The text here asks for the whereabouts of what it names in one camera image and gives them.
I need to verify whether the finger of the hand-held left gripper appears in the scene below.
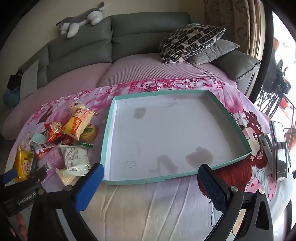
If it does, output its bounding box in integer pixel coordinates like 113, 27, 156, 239
0, 170, 18, 186

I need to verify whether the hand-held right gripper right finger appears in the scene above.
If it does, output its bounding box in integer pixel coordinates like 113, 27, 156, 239
198, 164, 275, 241

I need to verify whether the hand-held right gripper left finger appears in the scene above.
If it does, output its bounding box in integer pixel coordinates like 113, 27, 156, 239
29, 163, 105, 241

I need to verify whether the pale yellow snack packet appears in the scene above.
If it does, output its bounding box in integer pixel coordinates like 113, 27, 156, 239
55, 168, 77, 186

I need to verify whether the green snack packet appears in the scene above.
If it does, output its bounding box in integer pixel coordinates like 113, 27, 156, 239
29, 153, 38, 173

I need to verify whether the pink snack packet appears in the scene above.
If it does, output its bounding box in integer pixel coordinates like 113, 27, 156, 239
43, 147, 65, 172

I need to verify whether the pale teal snack packet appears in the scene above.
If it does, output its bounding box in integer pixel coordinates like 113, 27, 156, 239
30, 132, 48, 147

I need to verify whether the round biscuit clear packet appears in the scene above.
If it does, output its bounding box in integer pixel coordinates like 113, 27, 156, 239
76, 124, 99, 149

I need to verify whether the orange yellow cracker packet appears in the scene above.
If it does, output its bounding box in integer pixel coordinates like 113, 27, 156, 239
60, 109, 97, 141

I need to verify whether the large red snack packet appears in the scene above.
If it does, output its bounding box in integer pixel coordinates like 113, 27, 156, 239
44, 122, 65, 143

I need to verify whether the teal cardboard box lid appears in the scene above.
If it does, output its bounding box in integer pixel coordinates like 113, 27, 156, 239
100, 89, 252, 186

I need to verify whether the clear bun packet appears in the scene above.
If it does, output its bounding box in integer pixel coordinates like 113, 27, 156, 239
68, 100, 93, 116

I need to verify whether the pink printed cartoon blanket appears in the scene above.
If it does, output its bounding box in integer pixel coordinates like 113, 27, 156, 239
5, 77, 296, 241

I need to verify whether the grey device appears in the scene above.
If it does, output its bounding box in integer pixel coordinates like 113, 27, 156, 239
258, 133, 274, 164

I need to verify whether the blue cloth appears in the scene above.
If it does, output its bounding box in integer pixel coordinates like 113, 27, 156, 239
3, 88, 21, 107

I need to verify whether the black phone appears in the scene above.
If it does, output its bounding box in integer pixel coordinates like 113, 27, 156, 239
269, 120, 289, 181

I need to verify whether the dark cloth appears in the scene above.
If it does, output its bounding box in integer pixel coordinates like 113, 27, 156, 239
7, 70, 23, 91

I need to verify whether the black metal railing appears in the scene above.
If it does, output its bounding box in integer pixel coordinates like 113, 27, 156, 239
254, 60, 292, 118

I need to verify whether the pink ribbed sofa cover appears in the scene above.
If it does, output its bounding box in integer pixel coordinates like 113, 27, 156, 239
2, 52, 237, 139

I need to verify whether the plain grey pillow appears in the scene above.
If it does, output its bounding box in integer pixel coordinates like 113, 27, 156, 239
187, 39, 240, 65

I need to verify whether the black and white patterned pillow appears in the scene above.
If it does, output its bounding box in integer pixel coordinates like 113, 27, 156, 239
159, 23, 226, 64

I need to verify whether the grey sofa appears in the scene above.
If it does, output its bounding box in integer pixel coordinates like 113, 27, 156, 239
0, 11, 262, 139

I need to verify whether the grey husky plush toy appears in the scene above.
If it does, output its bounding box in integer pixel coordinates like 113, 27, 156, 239
56, 2, 105, 39

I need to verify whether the beige patterned curtain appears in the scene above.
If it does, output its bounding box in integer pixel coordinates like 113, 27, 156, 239
203, 0, 266, 58

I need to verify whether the black door frame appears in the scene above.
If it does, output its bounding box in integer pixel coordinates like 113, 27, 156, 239
250, 5, 275, 105

